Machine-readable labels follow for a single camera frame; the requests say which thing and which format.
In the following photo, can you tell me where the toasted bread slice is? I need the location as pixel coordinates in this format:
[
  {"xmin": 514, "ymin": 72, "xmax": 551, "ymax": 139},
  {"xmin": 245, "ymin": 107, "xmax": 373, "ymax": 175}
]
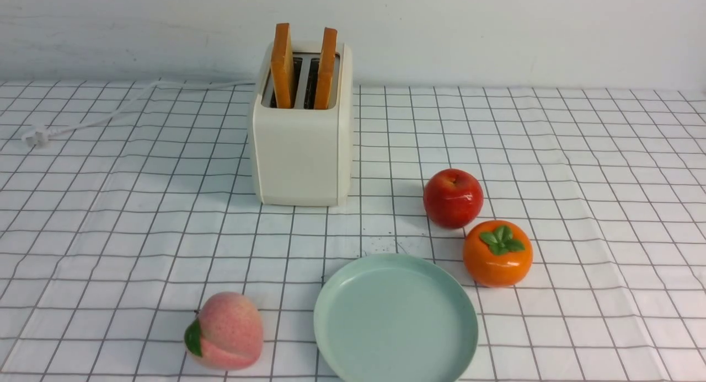
[
  {"xmin": 270, "ymin": 23, "xmax": 295, "ymax": 109},
  {"xmin": 314, "ymin": 27, "xmax": 338, "ymax": 109}
]

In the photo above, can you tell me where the cream white toaster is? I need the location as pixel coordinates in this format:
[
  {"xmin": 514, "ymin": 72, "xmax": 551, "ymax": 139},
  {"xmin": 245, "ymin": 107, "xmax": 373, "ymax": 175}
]
[{"xmin": 249, "ymin": 41, "xmax": 355, "ymax": 207}]

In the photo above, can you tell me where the red apple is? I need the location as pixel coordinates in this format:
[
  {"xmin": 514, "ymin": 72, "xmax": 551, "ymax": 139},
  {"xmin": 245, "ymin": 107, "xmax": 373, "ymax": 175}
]
[{"xmin": 423, "ymin": 168, "xmax": 484, "ymax": 229}]

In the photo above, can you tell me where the light green plate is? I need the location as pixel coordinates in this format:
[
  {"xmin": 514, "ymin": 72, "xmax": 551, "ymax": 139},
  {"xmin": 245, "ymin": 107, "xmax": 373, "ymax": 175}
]
[{"xmin": 313, "ymin": 253, "xmax": 479, "ymax": 381}]

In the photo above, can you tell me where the orange persimmon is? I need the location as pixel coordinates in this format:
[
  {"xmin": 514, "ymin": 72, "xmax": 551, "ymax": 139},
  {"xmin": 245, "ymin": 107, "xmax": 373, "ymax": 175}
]
[{"xmin": 462, "ymin": 219, "xmax": 533, "ymax": 287}]

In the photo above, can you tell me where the pink peach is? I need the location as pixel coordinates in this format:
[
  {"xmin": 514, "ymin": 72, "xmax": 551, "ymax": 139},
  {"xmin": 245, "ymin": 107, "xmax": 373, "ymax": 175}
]
[{"xmin": 184, "ymin": 292, "xmax": 264, "ymax": 371}]

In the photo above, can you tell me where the white grid tablecloth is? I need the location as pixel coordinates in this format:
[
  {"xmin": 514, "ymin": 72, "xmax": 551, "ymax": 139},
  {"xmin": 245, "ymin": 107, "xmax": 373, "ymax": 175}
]
[{"xmin": 1, "ymin": 81, "xmax": 705, "ymax": 381}]

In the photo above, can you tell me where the white power cord with plug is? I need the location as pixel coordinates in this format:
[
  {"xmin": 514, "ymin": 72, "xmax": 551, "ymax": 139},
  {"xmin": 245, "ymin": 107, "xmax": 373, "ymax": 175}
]
[{"xmin": 21, "ymin": 79, "xmax": 256, "ymax": 148}]

